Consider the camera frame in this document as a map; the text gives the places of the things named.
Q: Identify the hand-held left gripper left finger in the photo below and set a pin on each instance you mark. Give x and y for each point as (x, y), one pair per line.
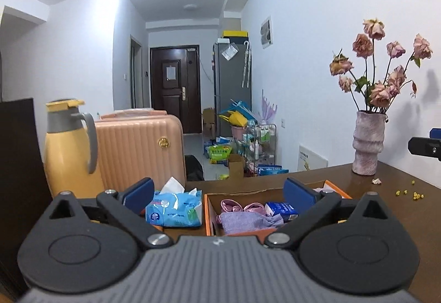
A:
(139, 191)

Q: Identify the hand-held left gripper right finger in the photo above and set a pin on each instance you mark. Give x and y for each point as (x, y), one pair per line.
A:
(299, 192)

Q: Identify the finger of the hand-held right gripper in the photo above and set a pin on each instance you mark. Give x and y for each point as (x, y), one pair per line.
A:
(436, 133)
(423, 147)

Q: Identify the small blue tissue packet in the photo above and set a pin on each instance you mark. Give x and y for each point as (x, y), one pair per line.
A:
(280, 209)

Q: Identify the blue soft tissue pack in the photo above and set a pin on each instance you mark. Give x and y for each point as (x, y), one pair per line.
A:
(175, 210)

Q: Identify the orange cardboard box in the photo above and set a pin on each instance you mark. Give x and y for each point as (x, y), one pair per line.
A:
(241, 198)

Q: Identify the purple cloth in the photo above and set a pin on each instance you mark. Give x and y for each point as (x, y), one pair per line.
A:
(248, 222)

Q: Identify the blue patterned pack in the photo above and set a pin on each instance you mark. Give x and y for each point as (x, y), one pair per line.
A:
(272, 170)

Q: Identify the white flat panel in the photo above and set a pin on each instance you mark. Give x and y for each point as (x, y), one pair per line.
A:
(311, 158)

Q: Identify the pink ribbed suitcase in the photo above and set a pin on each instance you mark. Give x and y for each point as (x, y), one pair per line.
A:
(137, 151)

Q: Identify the orange box lid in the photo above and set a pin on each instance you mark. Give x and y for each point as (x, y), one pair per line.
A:
(156, 227)

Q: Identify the scattered yellow crumbs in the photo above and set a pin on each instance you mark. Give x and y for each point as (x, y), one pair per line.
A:
(415, 195)

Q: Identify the mauve ribbed vase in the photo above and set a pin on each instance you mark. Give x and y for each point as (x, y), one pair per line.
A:
(368, 144)

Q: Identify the black bag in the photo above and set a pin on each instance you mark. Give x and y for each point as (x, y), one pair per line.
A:
(193, 168)

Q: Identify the tall brown cardboard box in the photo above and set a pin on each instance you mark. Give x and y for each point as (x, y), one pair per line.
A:
(235, 167)

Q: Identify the bunch of dried pink roses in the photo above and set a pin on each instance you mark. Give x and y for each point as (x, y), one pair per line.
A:
(379, 89)

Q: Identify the yellow thermos jug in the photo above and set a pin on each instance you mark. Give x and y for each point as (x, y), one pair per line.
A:
(69, 158)

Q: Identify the pink bucket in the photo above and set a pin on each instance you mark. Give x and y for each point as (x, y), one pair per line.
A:
(238, 132)

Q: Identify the green yellow packet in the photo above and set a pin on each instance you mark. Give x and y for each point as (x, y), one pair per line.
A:
(219, 155)

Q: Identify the purple folded umbrella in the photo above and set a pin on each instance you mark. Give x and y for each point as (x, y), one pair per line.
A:
(268, 108)

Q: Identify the dark brown entrance door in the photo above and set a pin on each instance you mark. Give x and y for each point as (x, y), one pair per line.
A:
(172, 103)

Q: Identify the blue white packet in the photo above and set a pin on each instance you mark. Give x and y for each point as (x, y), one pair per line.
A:
(220, 141)

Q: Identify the open brown cardboard box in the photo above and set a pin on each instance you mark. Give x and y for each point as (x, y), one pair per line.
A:
(208, 122)

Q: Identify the yellow bag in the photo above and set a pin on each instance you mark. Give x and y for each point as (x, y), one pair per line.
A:
(236, 118)

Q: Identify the grey side door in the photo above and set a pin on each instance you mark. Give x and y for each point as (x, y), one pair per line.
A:
(136, 72)

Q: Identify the dark wooden board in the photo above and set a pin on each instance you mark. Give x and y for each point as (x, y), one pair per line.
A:
(20, 168)

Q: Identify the white paper notice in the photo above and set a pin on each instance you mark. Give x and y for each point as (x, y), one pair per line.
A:
(171, 73)

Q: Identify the grey refrigerator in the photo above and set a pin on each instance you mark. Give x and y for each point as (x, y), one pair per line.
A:
(231, 82)

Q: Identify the white hanging umbrella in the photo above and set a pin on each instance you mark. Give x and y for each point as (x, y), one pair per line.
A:
(246, 63)

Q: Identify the clear plastic sleeve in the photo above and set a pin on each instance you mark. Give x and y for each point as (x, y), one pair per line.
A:
(229, 52)

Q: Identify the yellow black box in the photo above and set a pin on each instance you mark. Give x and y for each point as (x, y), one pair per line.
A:
(235, 37)

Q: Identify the white wall cabinet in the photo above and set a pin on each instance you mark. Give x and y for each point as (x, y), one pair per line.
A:
(266, 32)

